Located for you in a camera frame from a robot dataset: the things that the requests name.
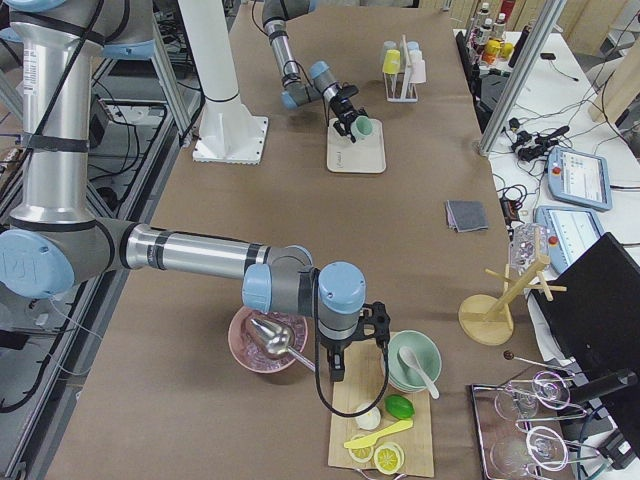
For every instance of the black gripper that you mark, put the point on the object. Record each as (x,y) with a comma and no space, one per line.
(334,347)
(342,109)

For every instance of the mint green cup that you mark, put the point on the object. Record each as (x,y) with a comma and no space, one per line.
(361,127)

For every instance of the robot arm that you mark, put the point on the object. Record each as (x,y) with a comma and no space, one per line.
(296,92)
(54,242)

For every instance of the cream rabbit tray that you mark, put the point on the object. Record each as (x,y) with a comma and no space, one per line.
(365,156)

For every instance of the yellow cup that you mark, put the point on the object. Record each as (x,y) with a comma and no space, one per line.
(392,62)

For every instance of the grey cup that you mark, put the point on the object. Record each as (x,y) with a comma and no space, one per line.
(389,45)

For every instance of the pink cup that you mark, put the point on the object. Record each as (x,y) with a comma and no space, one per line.
(418,72)

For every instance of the cream white cup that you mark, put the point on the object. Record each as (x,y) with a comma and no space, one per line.
(416,55)

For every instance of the wine glass rack tray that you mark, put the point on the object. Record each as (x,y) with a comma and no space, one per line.
(518,429)

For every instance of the silver metal ladle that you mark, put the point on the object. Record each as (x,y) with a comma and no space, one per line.
(276,340)

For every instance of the white steamed bun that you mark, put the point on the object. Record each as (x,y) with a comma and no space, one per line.
(370,420)

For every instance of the pale pink spoon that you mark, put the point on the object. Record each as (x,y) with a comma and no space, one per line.
(410,359)

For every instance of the pink bottom bowl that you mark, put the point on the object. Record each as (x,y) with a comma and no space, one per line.
(404,388)

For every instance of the green lime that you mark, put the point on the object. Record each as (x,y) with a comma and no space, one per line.
(399,407)

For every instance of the yellow plastic knife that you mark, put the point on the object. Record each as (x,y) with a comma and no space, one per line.
(371,439)

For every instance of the pink ribbed plate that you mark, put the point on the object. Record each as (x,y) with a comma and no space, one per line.
(249,354)

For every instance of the lemon slice under knife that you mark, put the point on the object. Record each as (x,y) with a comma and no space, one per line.
(361,455)

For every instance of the lemon slice stack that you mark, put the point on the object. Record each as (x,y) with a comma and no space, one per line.
(388,458)

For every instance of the grey folded cloth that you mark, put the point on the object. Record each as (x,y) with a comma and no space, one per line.
(466,216)

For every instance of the wooden mug tree stand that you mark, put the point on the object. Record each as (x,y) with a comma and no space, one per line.
(487,320)

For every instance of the teach pendant upper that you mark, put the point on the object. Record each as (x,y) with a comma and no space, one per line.
(579,178)

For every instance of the teach pendant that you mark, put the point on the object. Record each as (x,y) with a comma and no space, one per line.
(579,178)
(571,232)

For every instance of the teach pendant lower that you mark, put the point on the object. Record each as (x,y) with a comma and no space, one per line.
(571,232)

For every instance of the black monitor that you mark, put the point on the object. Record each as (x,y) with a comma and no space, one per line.
(596,320)

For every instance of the white wire cup rack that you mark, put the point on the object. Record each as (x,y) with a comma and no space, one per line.
(399,88)

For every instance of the wooden rack handle rod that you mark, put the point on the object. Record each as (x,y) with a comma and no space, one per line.
(404,54)

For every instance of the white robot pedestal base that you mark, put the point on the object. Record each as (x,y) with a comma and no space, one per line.
(228,132)

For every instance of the aluminium frame post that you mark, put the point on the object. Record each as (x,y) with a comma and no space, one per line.
(548,17)

